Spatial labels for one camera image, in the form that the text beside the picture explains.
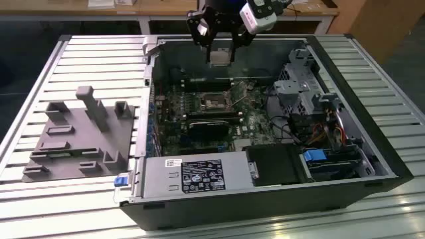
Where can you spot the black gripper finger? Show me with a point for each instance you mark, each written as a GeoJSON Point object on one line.
{"type": "Point", "coordinates": [241, 37]}
{"type": "Point", "coordinates": [199, 35]}

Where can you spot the silver CPU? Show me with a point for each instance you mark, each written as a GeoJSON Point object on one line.
{"type": "Point", "coordinates": [222, 57]}

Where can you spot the black RAM slot pair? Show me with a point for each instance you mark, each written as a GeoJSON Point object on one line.
{"type": "Point", "coordinates": [206, 84]}

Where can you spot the CPU socket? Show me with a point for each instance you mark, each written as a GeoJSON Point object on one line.
{"type": "Point", "coordinates": [214, 102]}

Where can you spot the metal drive cage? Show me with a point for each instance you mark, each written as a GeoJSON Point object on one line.
{"type": "Point", "coordinates": [295, 94]}

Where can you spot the white box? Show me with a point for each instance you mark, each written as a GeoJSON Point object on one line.
{"type": "Point", "coordinates": [101, 3]}

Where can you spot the green motherboard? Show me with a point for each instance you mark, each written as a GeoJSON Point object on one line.
{"type": "Point", "coordinates": [256, 124]}

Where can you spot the wooden desk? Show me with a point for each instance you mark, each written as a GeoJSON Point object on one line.
{"type": "Point", "coordinates": [83, 12]}

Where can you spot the black graphics card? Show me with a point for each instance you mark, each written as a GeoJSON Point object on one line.
{"type": "Point", "coordinates": [207, 129]}

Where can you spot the small silver heat sink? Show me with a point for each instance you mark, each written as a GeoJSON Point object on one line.
{"type": "Point", "coordinates": [243, 144]}

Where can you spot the wooden cabinet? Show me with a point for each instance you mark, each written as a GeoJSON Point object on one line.
{"type": "Point", "coordinates": [382, 25]}

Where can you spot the black drive box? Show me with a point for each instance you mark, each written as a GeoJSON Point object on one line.
{"type": "Point", "coordinates": [274, 164]}

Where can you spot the blue disk carrier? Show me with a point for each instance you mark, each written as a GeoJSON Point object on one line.
{"type": "Point", "coordinates": [315, 156]}

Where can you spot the grey parts rack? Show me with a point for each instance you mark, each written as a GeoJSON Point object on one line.
{"type": "Point", "coordinates": [83, 139]}

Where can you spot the grey power supply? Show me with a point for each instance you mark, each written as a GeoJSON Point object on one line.
{"type": "Point", "coordinates": [157, 174]}

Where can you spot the metal disk bay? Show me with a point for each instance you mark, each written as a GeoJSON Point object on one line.
{"type": "Point", "coordinates": [362, 159]}

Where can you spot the blue case latch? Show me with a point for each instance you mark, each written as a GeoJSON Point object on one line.
{"type": "Point", "coordinates": [121, 181]}

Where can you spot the black PC case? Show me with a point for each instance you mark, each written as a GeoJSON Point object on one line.
{"type": "Point", "coordinates": [233, 211]}

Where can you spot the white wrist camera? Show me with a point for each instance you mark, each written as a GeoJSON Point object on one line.
{"type": "Point", "coordinates": [258, 18]}

